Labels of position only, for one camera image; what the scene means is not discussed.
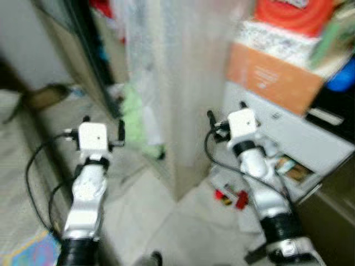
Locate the red round container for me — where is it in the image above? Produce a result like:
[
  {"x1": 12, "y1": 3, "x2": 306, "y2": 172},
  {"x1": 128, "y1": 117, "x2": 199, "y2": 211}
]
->
[{"x1": 253, "y1": 0, "x2": 337, "y2": 38}]

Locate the short black left arm cable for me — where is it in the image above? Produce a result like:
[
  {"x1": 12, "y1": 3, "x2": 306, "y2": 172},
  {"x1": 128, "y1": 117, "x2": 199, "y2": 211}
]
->
[{"x1": 47, "y1": 180, "x2": 78, "y2": 239}]

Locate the black item on cabinet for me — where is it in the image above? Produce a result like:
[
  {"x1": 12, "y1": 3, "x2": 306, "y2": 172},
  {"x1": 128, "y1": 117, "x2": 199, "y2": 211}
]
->
[{"x1": 304, "y1": 86, "x2": 355, "y2": 146}]

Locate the green box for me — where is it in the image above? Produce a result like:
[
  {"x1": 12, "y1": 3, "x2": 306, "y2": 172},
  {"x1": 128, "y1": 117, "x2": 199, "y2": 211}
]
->
[{"x1": 307, "y1": 4, "x2": 355, "y2": 68}]

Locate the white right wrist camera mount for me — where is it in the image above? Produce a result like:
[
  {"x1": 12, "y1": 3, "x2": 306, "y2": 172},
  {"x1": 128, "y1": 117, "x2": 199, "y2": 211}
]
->
[{"x1": 227, "y1": 109, "x2": 259, "y2": 143}]

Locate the blue plastic item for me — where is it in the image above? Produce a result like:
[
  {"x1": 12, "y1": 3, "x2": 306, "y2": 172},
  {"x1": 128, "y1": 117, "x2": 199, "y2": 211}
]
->
[{"x1": 324, "y1": 54, "x2": 355, "y2": 93}]

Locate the open cabinet drawer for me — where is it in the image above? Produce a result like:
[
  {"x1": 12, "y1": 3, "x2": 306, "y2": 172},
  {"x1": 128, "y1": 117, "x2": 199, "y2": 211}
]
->
[{"x1": 265, "y1": 149, "x2": 323, "y2": 188}]

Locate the white patterned box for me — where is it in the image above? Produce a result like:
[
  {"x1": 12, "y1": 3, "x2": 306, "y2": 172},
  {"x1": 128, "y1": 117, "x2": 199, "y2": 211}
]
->
[{"x1": 232, "y1": 18, "x2": 334, "y2": 71}]

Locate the white drawer cabinet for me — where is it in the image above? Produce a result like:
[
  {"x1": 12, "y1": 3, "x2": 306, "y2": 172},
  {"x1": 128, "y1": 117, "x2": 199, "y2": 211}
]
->
[{"x1": 218, "y1": 81, "x2": 355, "y2": 204}]

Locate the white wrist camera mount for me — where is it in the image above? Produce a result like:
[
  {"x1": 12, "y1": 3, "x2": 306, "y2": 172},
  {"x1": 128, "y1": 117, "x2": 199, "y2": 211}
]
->
[
  {"x1": 78, "y1": 122, "x2": 109, "y2": 155},
  {"x1": 227, "y1": 109, "x2": 259, "y2": 143}
]

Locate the orange cardboard box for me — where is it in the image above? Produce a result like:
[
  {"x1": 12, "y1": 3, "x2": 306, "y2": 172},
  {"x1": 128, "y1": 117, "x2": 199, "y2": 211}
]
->
[{"x1": 224, "y1": 42, "x2": 327, "y2": 117}]

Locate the light green cloth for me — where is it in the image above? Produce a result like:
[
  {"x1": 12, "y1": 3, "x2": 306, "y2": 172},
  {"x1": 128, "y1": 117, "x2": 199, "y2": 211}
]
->
[{"x1": 120, "y1": 82, "x2": 167, "y2": 161}]

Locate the red toy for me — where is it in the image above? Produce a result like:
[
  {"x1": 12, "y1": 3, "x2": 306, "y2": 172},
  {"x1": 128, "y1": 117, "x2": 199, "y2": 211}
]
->
[{"x1": 213, "y1": 187, "x2": 250, "y2": 211}]

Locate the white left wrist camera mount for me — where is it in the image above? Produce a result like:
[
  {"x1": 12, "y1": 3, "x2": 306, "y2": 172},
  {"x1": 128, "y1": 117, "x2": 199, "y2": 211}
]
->
[{"x1": 78, "y1": 122, "x2": 109, "y2": 155}]

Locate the beige wardrobe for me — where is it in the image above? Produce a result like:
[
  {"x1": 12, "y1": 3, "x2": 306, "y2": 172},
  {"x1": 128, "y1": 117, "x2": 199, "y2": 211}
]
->
[{"x1": 34, "y1": 0, "x2": 236, "y2": 203}]

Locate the grey left robot leg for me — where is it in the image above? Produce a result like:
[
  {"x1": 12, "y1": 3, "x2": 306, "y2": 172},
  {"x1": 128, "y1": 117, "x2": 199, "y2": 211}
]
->
[{"x1": 132, "y1": 250, "x2": 165, "y2": 266}]

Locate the frosted glass sliding wardrobe door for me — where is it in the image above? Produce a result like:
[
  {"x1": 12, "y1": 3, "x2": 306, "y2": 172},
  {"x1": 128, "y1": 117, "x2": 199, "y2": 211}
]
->
[{"x1": 34, "y1": 0, "x2": 124, "y2": 120}]

